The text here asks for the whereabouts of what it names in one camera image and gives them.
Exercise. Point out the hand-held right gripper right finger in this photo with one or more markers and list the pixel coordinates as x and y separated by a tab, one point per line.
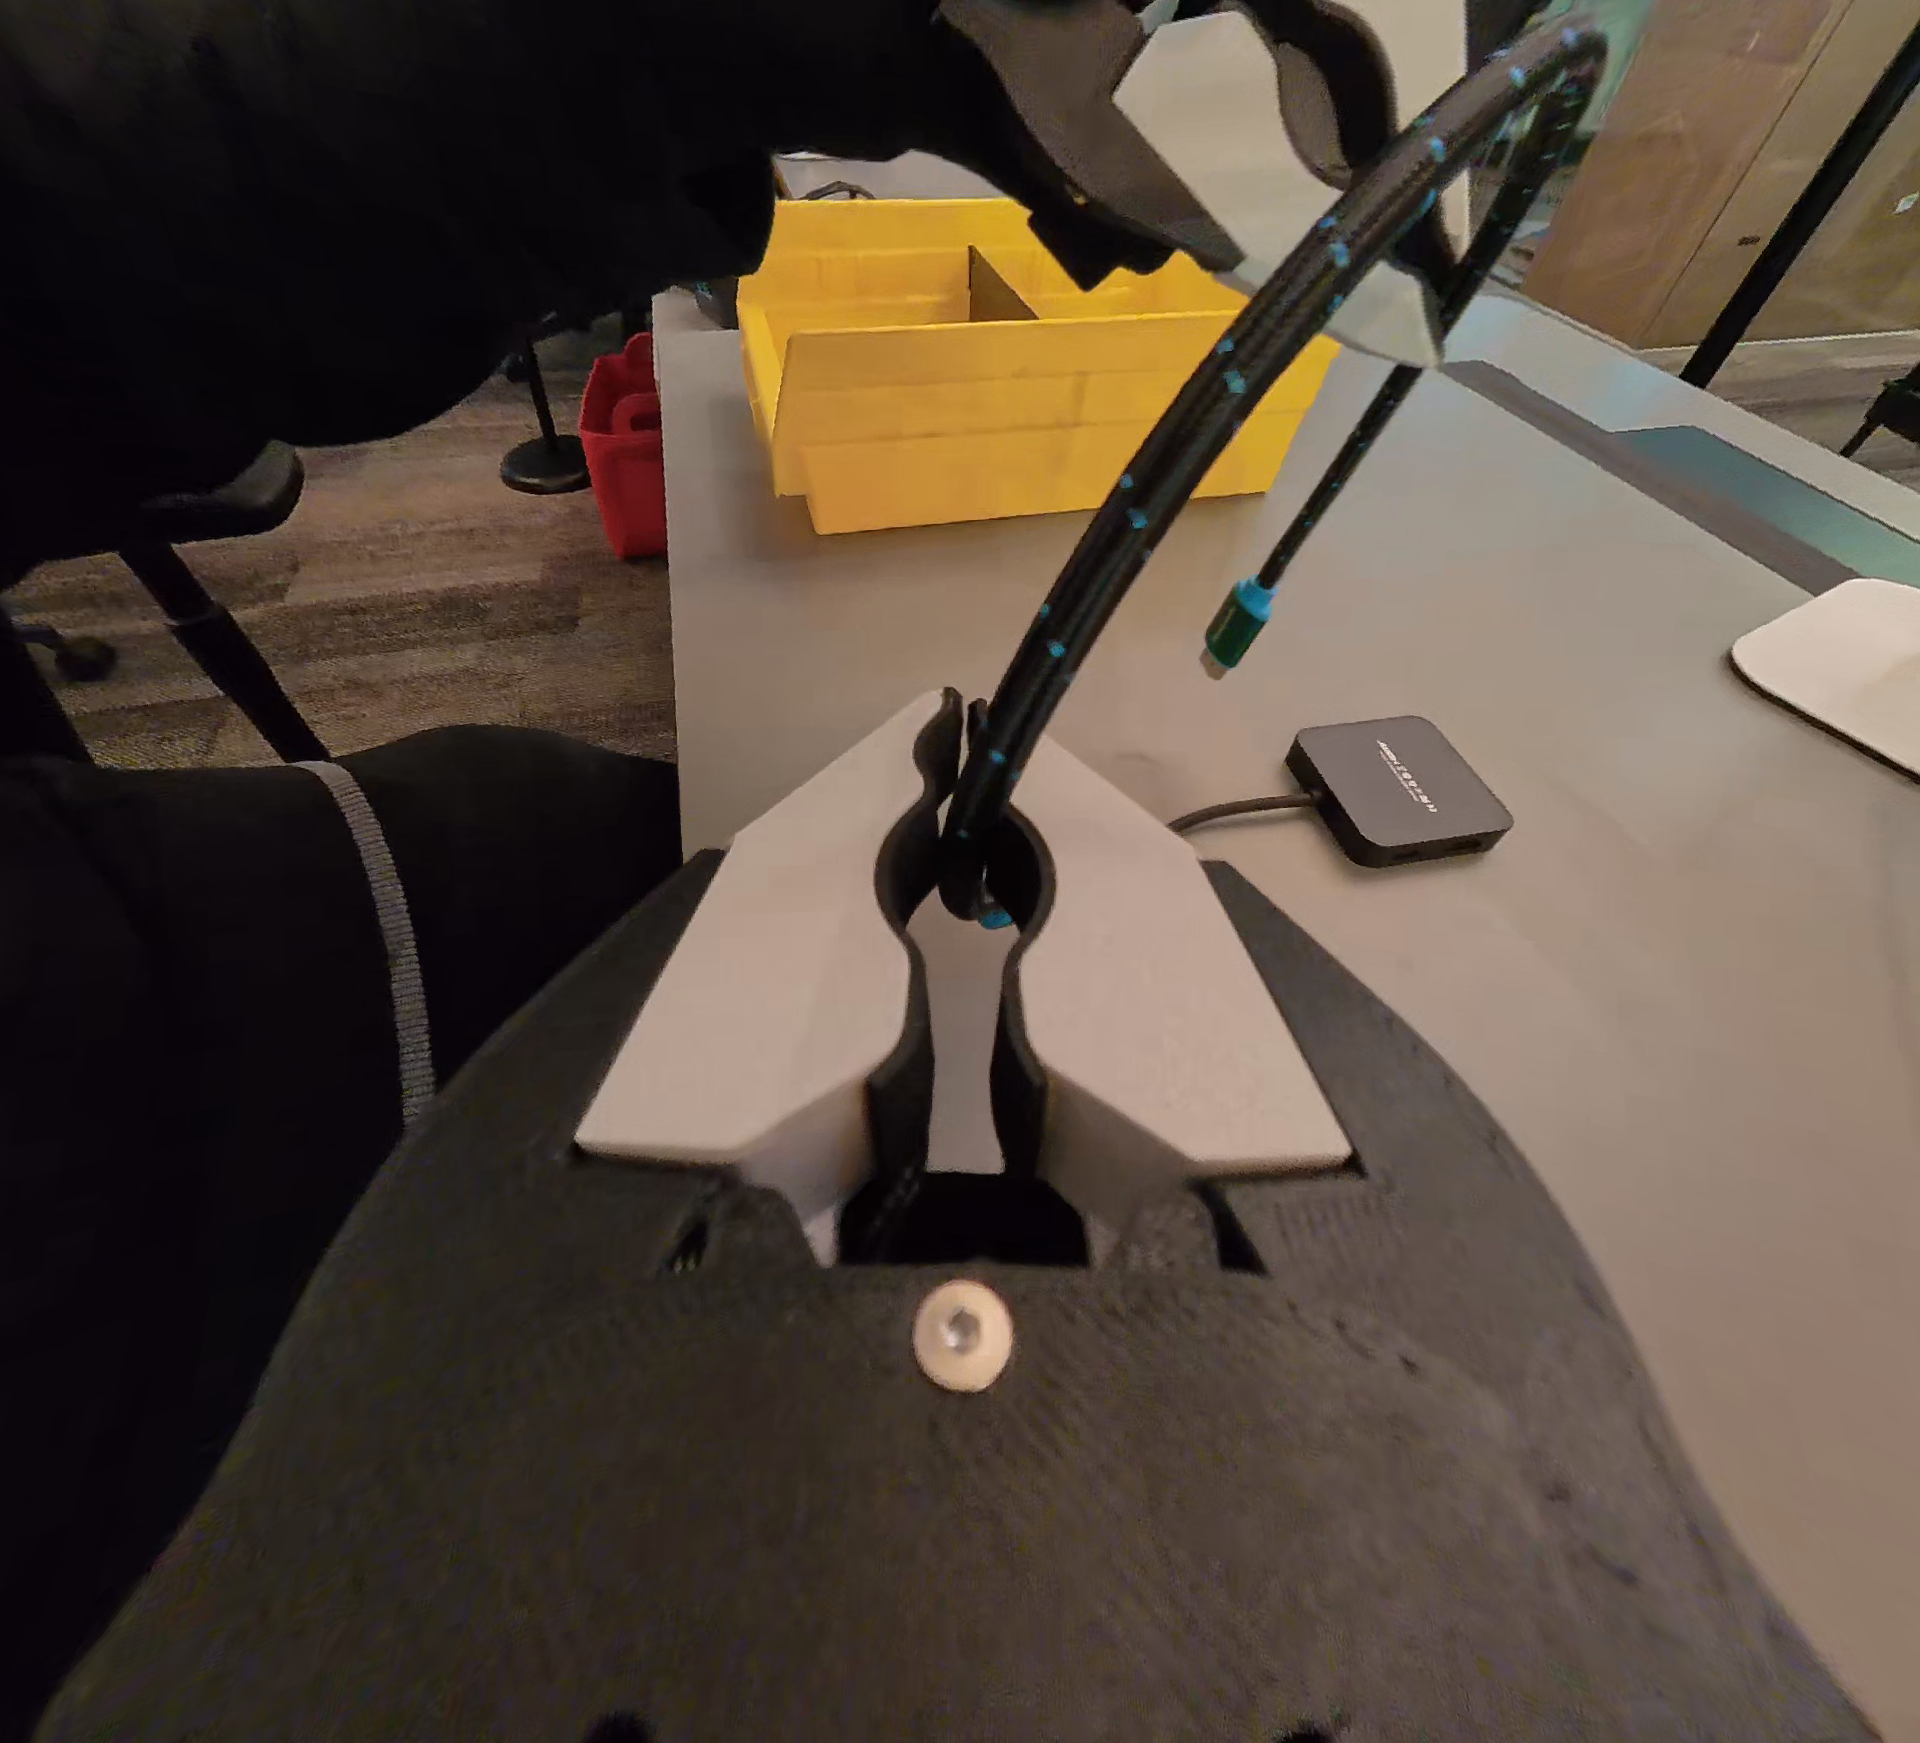
1173	1026

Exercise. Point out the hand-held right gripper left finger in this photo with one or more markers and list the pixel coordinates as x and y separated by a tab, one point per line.
747	1008

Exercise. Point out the black adapter hub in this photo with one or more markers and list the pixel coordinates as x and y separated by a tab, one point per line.
1402	787

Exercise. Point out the yellow plastic bin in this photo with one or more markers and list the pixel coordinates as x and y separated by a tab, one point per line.
960	427

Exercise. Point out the person's left forearm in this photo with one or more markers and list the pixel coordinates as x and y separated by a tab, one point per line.
227	197

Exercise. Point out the person's left hand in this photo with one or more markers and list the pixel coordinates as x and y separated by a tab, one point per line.
707	48

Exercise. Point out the cardboard box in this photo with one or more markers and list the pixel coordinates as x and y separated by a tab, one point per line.
1723	128

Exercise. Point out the black tripod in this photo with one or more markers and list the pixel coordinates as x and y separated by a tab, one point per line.
1790	227

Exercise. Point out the red plastic bin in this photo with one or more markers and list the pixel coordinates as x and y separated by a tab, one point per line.
629	454

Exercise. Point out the person's black clothing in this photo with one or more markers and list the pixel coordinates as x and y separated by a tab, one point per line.
178	1102

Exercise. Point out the black round base stand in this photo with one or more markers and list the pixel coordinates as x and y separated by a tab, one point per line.
544	468

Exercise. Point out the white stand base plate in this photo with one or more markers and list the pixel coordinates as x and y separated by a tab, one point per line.
1847	677

